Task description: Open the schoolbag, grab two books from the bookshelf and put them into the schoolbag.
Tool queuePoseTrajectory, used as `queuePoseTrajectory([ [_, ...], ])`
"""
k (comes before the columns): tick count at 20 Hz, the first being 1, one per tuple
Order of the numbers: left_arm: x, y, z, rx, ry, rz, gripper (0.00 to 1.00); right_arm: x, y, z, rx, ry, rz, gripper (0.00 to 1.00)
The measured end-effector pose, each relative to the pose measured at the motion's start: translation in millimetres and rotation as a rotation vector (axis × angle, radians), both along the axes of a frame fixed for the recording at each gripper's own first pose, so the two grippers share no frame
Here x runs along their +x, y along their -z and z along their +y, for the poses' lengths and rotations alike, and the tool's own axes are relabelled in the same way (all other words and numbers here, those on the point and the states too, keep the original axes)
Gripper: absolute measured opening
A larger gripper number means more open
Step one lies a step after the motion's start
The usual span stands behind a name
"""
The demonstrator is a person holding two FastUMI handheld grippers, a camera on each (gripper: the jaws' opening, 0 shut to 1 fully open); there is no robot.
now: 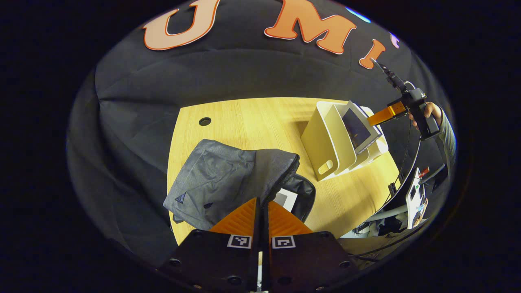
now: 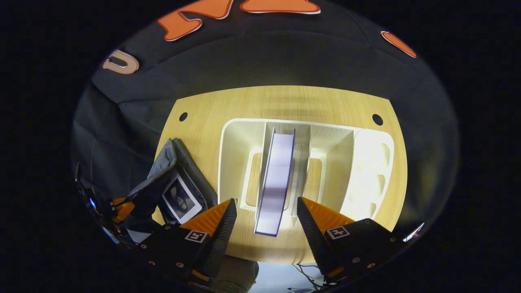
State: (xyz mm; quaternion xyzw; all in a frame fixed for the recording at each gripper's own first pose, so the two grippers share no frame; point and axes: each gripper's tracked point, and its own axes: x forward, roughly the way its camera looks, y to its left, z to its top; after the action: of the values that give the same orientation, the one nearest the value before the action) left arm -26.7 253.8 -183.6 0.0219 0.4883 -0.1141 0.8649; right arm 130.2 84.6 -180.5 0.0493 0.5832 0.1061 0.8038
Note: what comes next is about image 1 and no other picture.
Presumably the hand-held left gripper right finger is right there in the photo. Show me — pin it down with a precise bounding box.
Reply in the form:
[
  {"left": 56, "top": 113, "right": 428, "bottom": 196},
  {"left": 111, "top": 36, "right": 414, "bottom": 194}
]
[{"left": 262, "top": 199, "right": 361, "bottom": 293}]

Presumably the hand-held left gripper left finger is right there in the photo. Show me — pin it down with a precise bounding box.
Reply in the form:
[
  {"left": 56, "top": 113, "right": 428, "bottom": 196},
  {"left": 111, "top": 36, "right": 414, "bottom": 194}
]
[{"left": 157, "top": 197, "right": 261, "bottom": 293}]

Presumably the dark blue cover book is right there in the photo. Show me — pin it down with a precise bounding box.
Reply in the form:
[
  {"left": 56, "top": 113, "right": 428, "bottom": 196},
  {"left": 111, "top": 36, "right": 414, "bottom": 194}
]
[{"left": 341, "top": 101, "right": 383, "bottom": 154}]

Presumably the white bookshelf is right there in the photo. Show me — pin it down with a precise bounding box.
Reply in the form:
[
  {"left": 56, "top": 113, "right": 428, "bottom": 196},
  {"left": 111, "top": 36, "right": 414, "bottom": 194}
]
[{"left": 300, "top": 101, "right": 389, "bottom": 181}]

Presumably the white portrait cover book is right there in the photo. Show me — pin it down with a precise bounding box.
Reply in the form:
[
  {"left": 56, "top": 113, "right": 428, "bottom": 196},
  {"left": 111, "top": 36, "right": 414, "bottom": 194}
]
[{"left": 273, "top": 187, "right": 298, "bottom": 213}]

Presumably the grey schoolbag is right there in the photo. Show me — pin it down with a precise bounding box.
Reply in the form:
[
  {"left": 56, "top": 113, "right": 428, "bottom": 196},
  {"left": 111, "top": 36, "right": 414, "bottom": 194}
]
[{"left": 163, "top": 139, "right": 316, "bottom": 230}]

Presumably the white device with red button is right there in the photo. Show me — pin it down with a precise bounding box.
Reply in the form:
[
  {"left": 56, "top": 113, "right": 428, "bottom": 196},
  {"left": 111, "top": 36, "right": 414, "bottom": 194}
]
[{"left": 406, "top": 167, "right": 428, "bottom": 229}]

